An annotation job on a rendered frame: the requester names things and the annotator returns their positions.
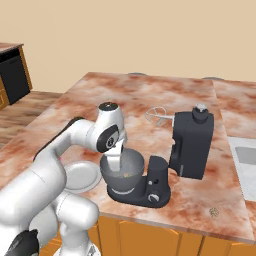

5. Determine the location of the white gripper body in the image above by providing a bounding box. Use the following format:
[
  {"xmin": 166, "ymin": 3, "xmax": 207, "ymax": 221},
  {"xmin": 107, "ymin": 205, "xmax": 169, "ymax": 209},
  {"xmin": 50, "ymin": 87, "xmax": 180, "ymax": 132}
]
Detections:
[{"xmin": 105, "ymin": 145, "xmax": 126, "ymax": 173}]

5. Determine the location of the grey mixer bowl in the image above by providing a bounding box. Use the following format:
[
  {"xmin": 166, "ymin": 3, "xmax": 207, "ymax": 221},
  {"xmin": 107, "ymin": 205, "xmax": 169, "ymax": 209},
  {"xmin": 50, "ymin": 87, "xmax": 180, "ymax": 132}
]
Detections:
[{"xmin": 99, "ymin": 147, "xmax": 146, "ymax": 198}]

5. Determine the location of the grey mixer speed knob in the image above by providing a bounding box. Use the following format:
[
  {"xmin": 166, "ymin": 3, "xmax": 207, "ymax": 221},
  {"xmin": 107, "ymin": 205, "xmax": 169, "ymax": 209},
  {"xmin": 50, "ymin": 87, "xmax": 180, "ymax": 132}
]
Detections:
[{"xmin": 147, "ymin": 193, "xmax": 160, "ymax": 204}]

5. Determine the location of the dark grey stand mixer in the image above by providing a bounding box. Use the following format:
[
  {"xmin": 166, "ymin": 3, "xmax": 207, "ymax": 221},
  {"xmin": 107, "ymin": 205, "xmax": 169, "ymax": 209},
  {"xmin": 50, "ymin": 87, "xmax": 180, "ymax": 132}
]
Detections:
[{"xmin": 106, "ymin": 103, "xmax": 215, "ymax": 209}]

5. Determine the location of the white round plate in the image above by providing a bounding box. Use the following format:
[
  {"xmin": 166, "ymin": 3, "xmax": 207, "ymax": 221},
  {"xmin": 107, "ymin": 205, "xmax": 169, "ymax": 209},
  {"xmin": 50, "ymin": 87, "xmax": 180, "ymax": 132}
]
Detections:
[{"xmin": 62, "ymin": 160, "xmax": 103, "ymax": 195}]

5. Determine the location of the orange cupboard door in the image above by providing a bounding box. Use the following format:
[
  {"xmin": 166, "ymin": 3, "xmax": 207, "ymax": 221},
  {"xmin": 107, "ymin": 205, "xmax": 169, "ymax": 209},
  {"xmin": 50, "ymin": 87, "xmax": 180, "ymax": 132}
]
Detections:
[
  {"xmin": 202, "ymin": 235, "xmax": 256, "ymax": 256},
  {"xmin": 180, "ymin": 232, "xmax": 204, "ymax": 256},
  {"xmin": 118, "ymin": 219, "xmax": 182, "ymax": 256},
  {"xmin": 97, "ymin": 215, "xmax": 120, "ymax": 256}
]

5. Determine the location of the wooden cupboard run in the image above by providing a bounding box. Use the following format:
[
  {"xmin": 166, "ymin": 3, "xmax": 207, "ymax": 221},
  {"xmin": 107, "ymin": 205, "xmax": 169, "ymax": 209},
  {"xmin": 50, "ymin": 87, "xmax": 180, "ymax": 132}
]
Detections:
[{"xmin": 0, "ymin": 42, "xmax": 34, "ymax": 112}]

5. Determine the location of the grey sink basin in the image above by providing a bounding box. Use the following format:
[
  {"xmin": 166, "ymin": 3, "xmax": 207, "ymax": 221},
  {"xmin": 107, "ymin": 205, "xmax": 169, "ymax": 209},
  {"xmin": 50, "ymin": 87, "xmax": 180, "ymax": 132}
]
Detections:
[{"xmin": 227, "ymin": 136, "xmax": 256, "ymax": 203}]

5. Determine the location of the black dishwasher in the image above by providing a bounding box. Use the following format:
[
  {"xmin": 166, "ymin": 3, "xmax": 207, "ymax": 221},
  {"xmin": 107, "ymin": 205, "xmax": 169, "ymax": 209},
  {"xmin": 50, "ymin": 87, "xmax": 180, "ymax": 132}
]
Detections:
[{"xmin": 0, "ymin": 49, "xmax": 32, "ymax": 105}]

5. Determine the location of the wire whisk attachment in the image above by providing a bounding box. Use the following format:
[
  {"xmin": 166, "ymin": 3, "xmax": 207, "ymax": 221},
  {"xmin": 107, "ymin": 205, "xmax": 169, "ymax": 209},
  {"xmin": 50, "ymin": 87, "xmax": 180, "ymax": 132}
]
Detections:
[{"xmin": 144, "ymin": 105, "xmax": 175, "ymax": 127}]

